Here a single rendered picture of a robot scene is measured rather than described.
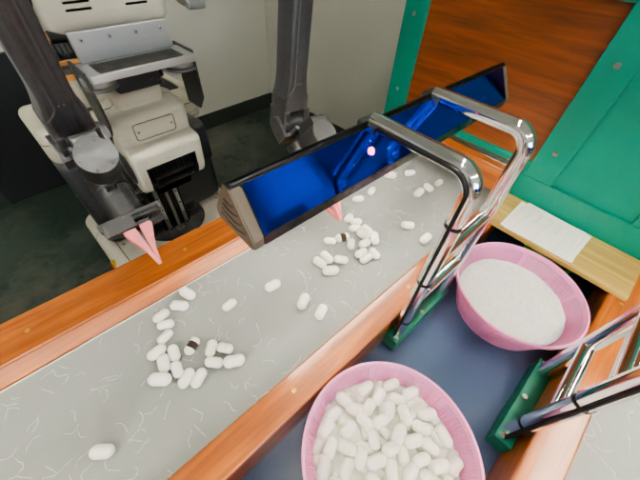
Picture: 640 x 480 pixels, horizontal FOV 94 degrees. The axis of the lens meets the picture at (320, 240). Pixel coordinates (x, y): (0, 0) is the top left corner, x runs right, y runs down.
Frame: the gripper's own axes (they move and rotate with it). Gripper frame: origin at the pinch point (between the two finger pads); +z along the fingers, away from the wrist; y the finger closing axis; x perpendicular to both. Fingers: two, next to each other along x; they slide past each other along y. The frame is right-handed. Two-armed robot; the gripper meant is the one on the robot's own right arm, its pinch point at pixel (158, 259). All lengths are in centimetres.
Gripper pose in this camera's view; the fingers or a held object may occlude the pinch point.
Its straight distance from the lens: 62.9
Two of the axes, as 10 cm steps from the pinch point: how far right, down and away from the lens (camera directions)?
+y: 7.4, -4.9, 4.6
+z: 4.9, 8.6, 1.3
